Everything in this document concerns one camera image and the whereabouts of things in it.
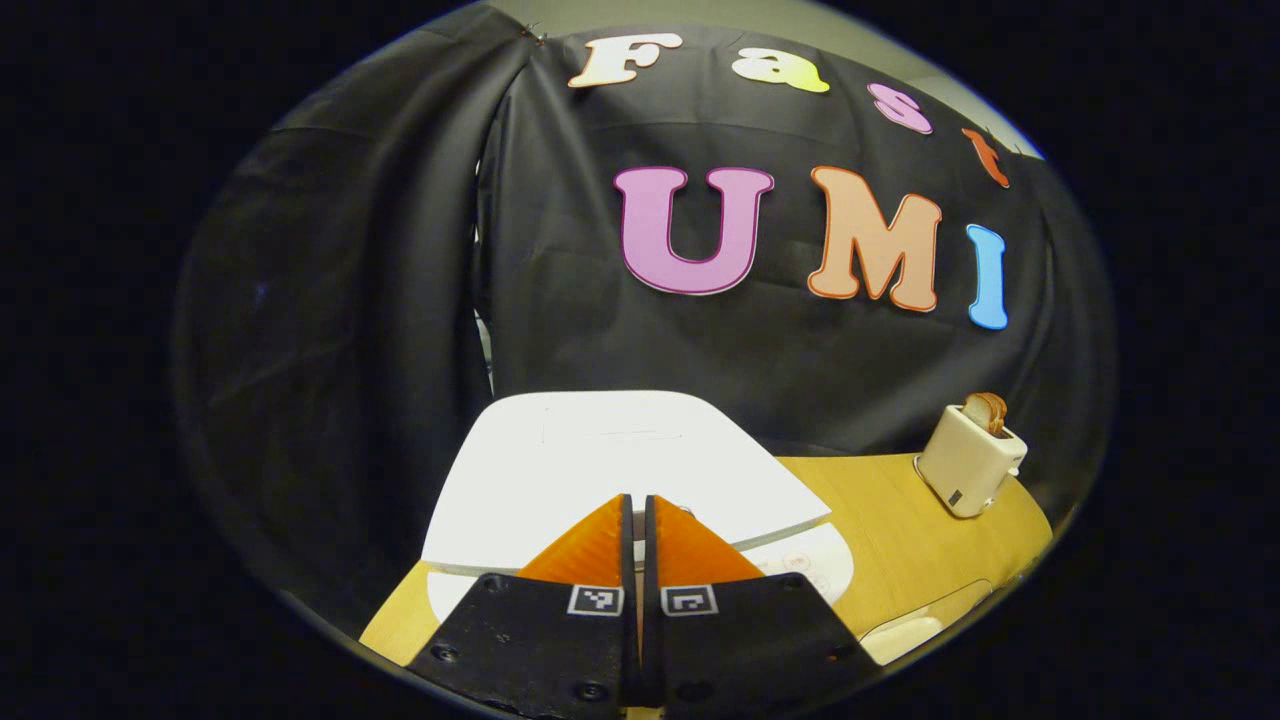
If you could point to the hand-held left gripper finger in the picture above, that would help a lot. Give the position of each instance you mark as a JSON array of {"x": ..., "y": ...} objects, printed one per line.
[
  {"x": 650, "y": 560},
  {"x": 628, "y": 560}
]

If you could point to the white rice cooker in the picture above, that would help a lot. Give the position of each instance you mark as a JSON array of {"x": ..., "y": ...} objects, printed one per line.
[{"x": 600, "y": 470}]

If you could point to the white rice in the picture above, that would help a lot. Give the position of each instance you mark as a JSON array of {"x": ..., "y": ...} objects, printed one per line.
[{"x": 905, "y": 640}]

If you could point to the white toaster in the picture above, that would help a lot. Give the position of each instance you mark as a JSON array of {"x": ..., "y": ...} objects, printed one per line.
[{"x": 970, "y": 465}]

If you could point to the brown toast slice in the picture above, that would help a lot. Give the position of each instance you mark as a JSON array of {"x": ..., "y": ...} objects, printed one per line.
[
  {"x": 1001, "y": 415},
  {"x": 980, "y": 412}
]

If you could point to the black backdrop cloth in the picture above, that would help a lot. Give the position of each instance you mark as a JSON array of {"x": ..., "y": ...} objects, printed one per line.
[{"x": 350, "y": 300}]

